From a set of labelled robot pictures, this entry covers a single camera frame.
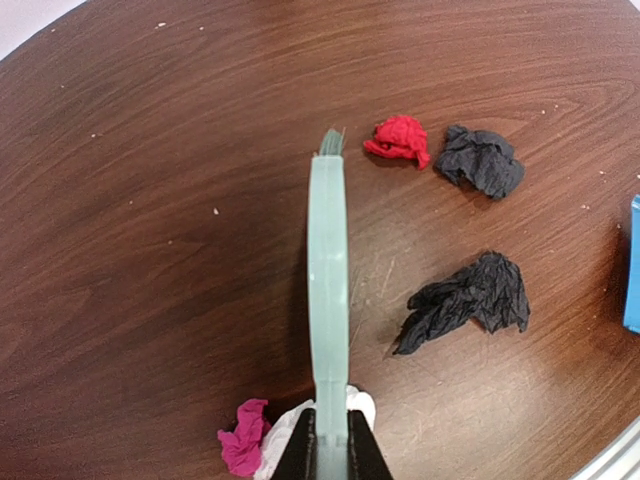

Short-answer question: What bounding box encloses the large pink paper scrap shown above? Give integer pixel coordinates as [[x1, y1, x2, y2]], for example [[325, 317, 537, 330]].
[[217, 398, 271, 478]]

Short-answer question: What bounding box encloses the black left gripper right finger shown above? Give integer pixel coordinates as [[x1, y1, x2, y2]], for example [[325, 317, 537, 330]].
[[347, 410, 393, 480]]

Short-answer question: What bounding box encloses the black crumpled paper scrap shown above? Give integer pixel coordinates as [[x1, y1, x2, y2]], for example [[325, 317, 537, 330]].
[[394, 251, 531, 355]]

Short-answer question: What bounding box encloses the blue plastic dustpan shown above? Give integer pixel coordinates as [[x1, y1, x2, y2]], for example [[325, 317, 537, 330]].
[[623, 195, 640, 334]]

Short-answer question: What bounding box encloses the small red paper scrap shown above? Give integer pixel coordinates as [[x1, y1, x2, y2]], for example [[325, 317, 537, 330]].
[[363, 115, 430, 170]]

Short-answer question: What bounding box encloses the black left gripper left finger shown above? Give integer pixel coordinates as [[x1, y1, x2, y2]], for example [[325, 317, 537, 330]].
[[272, 408, 316, 480]]

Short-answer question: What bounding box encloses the long black paper scrap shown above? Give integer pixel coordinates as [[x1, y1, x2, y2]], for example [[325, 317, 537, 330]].
[[434, 125, 525, 200]]

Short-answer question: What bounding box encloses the mint green hand brush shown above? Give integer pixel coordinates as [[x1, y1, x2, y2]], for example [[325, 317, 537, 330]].
[[307, 129, 349, 479]]

